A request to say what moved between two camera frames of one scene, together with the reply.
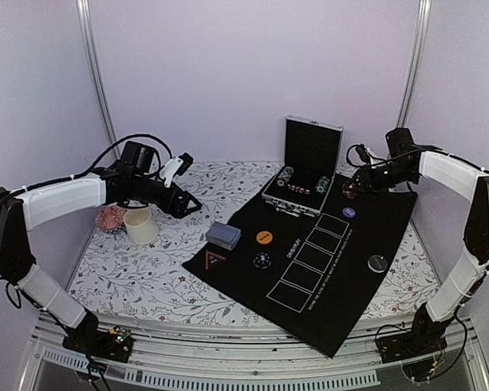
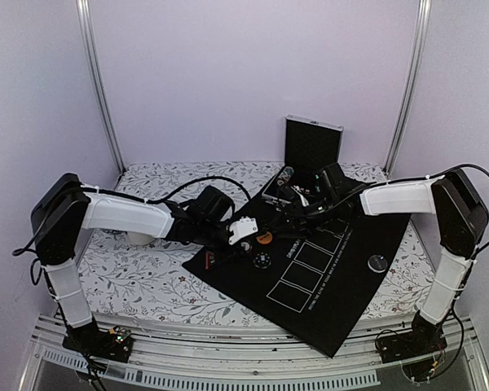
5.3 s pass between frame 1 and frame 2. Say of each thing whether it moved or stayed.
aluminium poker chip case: stayed
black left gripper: moved
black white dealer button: stayed
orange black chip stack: moved
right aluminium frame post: stayed
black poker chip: stayed
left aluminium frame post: stayed
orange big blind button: stayed
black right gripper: moved
